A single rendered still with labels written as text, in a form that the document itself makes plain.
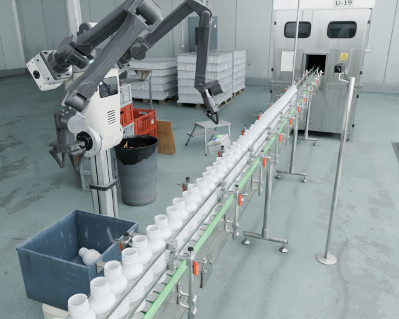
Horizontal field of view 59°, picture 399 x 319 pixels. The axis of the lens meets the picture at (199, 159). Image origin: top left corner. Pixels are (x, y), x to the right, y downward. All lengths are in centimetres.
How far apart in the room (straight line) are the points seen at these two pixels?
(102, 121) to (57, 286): 73
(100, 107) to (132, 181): 193
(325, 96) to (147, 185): 346
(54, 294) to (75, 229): 33
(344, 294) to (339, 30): 412
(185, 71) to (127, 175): 495
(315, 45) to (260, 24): 591
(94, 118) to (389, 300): 217
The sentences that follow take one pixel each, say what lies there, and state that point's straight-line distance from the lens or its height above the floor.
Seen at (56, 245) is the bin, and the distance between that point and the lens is 158.
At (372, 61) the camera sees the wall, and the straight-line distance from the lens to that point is 1145.
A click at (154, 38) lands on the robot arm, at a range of 180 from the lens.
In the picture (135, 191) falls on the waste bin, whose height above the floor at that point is 18.
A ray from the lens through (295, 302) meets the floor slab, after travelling 256.
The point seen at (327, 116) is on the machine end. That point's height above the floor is 37.
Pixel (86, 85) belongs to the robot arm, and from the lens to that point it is 123.
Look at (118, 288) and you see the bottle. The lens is 87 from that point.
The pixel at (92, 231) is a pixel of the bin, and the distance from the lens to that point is 161.
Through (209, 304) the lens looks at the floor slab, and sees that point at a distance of 248.
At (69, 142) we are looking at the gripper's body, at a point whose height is 132.
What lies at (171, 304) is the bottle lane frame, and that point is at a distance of 110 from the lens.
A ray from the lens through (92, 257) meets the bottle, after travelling 156.
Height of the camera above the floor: 167
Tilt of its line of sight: 20 degrees down
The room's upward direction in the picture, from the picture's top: straight up
